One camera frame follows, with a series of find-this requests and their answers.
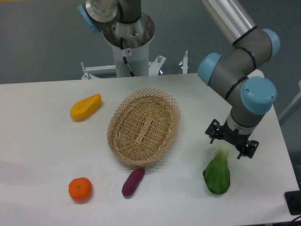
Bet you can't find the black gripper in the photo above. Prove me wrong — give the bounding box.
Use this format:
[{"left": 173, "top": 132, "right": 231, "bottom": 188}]
[{"left": 205, "top": 119, "right": 259, "bottom": 159}]

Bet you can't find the green bok choy vegetable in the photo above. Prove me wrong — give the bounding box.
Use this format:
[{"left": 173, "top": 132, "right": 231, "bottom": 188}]
[{"left": 203, "top": 148, "right": 230, "bottom": 195}]

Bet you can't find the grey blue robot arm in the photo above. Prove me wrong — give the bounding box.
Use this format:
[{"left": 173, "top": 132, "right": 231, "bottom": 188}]
[{"left": 77, "top": 0, "right": 280, "bottom": 158}]

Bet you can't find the black device at table edge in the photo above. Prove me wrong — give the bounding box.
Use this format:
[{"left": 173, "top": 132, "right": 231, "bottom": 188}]
[{"left": 284, "top": 190, "right": 301, "bottom": 216}]

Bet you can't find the woven wicker basket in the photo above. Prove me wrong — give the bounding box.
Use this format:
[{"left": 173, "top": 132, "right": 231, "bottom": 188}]
[{"left": 107, "top": 89, "right": 181, "bottom": 166}]

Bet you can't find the purple sweet potato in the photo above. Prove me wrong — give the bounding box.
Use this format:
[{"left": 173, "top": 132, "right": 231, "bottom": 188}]
[{"left": 121, "top": 167, "right": 145, "bottom": 197}]

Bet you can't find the yellow mango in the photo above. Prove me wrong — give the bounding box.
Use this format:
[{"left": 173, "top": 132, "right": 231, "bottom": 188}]
[{"left": 70, "top": 94, "right": 102, "bottom": 121}]

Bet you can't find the orange tangerine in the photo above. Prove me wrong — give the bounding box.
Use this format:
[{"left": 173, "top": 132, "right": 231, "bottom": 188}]
[{"left": 68, "top": 177, "right": 92, "bottom": 202}]

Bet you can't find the white metal frame bracket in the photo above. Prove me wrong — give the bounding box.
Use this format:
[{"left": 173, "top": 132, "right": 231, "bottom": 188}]
[{"left": 80, "top": 50, "right": 190, "bottom": 80}]

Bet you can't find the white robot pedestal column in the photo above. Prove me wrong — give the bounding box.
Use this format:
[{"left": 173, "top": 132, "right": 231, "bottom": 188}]
[{"left": 103, "top": 13, "right": 155, "bottom": 63}]

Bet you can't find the black cable on pedestal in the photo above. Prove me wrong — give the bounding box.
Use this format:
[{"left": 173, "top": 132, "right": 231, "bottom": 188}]
[{"left": 119, "top": 37, "right": 136, "bottom": 77}]

